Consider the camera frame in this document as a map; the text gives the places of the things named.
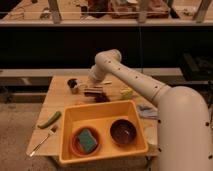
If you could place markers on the white handled dish brush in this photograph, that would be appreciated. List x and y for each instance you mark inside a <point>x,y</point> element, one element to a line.
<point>80,83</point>

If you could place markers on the yellow green round fruit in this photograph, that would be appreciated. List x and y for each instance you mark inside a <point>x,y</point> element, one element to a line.
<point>126,94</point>

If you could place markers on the wooden table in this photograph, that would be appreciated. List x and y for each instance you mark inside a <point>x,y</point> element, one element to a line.
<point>59,97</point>

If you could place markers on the metal cup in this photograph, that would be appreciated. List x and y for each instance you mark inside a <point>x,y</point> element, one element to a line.
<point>73,85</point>

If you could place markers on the dark purple bowl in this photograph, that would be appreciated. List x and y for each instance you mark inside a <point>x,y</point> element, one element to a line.
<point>123,132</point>

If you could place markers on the blue grey cloth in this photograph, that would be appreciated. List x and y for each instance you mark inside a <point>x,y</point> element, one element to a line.
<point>147,112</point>

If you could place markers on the green sponge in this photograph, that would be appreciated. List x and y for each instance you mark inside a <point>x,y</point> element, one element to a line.
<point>87,141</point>

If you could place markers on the green cucumber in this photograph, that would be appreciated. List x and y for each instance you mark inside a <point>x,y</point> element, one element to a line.
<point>51,120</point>

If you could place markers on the orange bowl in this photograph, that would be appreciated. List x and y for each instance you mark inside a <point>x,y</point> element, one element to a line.
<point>75,147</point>

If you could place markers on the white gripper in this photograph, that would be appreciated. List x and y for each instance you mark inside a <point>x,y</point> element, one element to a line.
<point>96,75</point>

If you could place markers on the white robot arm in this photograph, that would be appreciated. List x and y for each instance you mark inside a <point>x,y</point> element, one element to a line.
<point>184,133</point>

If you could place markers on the dark grape bunch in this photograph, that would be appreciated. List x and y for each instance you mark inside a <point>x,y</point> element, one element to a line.
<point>101,98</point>

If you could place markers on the yellow plastic tub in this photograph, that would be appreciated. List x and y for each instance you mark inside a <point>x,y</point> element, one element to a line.
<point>100,117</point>

